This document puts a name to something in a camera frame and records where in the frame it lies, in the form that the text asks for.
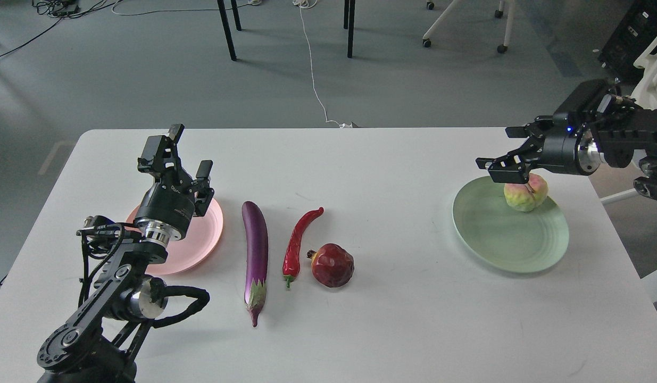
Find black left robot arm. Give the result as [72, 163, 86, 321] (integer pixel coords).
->
[37, 124, 214, 382]

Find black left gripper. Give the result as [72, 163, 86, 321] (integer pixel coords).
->
[134, 124, 214, 243]

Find purple eggplant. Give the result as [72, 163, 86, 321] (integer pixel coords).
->
[242, 201, 269, 328]

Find black table legs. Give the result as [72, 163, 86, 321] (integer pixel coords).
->
[343, 0, 356, 59]
[216, 0, 242, 62]

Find white office chair base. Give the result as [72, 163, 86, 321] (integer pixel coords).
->
[421, 1, 518, 54]

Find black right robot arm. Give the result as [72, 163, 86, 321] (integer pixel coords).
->
[475, 79, 657, 201]

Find green plate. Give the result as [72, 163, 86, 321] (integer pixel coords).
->
[452, 176, 570, 274]

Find white floor cable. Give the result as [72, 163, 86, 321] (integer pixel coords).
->
[292, 0, 359, 129]

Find white office chair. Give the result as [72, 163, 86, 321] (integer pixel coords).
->
[600, 21, 657, 206]

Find red chili pepper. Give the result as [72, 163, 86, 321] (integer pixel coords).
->
[282, 207, 325, 289]

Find black table legs left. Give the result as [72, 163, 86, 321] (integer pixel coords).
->
[216, 0, 242, 62]

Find black equipment box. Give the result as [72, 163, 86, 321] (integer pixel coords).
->
[598, 1, 657, 84]

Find green yellow apple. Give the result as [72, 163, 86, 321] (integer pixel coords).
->
[503, 173, 549, 212]

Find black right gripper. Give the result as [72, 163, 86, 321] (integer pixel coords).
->
[475, 120, 600, 185]

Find black floor cables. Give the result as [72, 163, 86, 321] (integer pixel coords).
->
[0, 0, 254, 64]

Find pink plate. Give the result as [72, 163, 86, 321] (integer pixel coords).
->
[146, 199, 224, 276]

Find red pomegranate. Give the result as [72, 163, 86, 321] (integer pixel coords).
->
[306, 243, 355, 288]

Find black table legs right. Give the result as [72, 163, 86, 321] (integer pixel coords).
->
[343, 0, 356, 59]

